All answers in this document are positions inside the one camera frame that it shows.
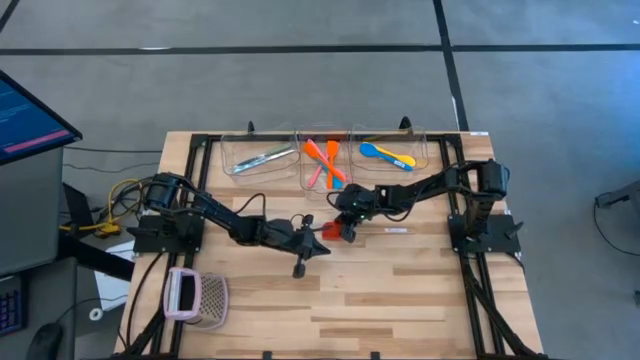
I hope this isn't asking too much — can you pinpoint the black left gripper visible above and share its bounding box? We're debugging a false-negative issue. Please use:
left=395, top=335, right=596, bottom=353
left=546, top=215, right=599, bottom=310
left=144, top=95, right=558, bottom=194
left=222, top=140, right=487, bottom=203
left=267, top=213, right=332, bottom=280

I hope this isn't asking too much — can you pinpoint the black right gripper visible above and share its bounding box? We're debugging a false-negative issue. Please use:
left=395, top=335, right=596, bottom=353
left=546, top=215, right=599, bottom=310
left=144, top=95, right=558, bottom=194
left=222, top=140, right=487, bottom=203
left=332, top=183, right=379, bottom=245

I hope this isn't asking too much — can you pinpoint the red scraper with wooden handle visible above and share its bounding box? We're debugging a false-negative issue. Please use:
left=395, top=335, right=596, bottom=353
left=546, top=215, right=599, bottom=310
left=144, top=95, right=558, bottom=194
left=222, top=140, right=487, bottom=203
left=321, top=219, right=409, bottom=243

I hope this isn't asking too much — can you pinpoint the wide-blade pink spatula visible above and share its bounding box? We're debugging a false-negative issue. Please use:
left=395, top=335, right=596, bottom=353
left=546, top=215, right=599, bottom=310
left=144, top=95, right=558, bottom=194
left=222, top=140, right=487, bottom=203
left=305, top=164, right=326, bottom=190

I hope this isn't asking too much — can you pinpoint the orange spatula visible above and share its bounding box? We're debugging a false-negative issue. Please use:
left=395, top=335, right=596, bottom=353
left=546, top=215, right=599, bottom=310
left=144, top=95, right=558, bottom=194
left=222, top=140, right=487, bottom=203
left=325, top=139, right=342, bottom=190
left=303, top=139, right=348, bottom=183

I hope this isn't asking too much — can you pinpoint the blue spoon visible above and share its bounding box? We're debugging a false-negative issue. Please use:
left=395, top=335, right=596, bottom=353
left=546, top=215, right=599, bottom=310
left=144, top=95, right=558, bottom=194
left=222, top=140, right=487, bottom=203
left=358, top=142, right=415, bottom=173

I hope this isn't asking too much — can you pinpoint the yellow spoon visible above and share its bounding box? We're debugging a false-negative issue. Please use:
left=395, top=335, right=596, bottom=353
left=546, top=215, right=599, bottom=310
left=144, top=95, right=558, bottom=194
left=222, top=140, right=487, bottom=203
left=372, top=144, right=418, bottom=169

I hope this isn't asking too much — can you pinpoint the teal zigzag handle knife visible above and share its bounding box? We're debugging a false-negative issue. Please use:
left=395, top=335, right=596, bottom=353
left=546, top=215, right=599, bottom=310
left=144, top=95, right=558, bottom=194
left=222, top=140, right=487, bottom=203
left=232, top=148, right=300, bottom=175

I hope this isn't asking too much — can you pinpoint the wide clear plastic bin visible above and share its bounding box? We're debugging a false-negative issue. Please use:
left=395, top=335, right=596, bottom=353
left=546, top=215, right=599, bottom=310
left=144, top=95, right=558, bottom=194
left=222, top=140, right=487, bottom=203
left=349, top=123, right=430, bottom=174
left=219, top=130, right=301, bottom=177

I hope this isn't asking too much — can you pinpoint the narrow clear plastic bin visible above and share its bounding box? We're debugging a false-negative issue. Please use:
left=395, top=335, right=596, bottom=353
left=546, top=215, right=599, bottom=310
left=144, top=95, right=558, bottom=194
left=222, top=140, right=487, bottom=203
left=297, top=121, right=354, bottom=194

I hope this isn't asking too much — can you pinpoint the pink box grater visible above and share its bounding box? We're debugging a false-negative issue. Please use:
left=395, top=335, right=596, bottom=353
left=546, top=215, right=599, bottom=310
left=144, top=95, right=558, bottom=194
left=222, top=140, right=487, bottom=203
left=163, top=267, right=230, bottom=331

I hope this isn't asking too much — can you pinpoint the white paper sheet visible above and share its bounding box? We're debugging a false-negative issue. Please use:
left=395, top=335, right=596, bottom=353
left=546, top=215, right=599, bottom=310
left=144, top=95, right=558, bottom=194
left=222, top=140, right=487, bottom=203
left=93, top=239, right=137, bottom=312

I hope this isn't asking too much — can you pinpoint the black diagonal support beam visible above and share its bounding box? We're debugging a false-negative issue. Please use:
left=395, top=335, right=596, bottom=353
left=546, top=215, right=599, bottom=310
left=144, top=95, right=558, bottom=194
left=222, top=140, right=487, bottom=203
left=57, top=234, right=136, bottom=281

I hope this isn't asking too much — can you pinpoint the black desk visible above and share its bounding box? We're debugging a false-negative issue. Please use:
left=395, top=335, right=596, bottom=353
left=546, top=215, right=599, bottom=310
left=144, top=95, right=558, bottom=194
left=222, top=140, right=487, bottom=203
left=0, top=257, right=79, bottom=360

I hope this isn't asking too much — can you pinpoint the black computer mouse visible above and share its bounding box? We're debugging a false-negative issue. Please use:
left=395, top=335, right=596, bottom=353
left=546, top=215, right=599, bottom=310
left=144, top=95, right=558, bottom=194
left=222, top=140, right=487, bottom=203
left=25, top=322, right=65, bottom=360

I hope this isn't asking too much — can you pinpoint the grey cabinet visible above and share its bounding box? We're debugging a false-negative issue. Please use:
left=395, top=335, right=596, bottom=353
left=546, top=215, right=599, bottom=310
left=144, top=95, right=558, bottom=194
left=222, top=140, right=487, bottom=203
left=0, top=147, right=66, bottom=276

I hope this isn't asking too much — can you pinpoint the monitor with blue screen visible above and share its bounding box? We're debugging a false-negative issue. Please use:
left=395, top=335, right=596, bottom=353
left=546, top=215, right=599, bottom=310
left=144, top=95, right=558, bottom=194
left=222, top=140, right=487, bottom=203
left=0, top=69, right=84, bottom=166

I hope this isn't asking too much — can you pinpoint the black keyboard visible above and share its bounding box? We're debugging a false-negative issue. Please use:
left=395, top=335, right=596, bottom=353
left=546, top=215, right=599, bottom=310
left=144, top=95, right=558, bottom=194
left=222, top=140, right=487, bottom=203
left=0, top=273, right=26, bottom=337

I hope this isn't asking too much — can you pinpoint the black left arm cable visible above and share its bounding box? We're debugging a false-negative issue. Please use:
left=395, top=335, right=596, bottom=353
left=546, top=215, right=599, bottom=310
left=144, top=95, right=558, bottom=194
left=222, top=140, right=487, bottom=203
left=233, top=192, right=267, bottom=217

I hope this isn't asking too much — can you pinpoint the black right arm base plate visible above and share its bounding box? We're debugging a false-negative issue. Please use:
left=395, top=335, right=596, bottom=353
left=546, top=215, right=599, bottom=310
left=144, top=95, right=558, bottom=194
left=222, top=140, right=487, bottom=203
left=447, top=212, right=522, bottom=255

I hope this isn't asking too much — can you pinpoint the black aluminium table frame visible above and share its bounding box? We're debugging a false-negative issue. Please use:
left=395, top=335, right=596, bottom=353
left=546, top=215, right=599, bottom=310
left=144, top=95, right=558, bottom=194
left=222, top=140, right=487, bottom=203
left=114, top=132, right=551, bottom=360

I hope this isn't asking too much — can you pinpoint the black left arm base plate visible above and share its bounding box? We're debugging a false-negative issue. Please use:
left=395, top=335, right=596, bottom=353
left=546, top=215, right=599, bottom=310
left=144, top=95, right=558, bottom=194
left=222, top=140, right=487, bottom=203
left=127, top=214, right=205, bottom=255

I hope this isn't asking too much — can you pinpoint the yellow cable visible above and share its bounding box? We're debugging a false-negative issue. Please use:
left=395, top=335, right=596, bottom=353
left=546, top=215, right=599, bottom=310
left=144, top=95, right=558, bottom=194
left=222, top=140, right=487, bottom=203
left=58, top=177, right=151, bottom=237

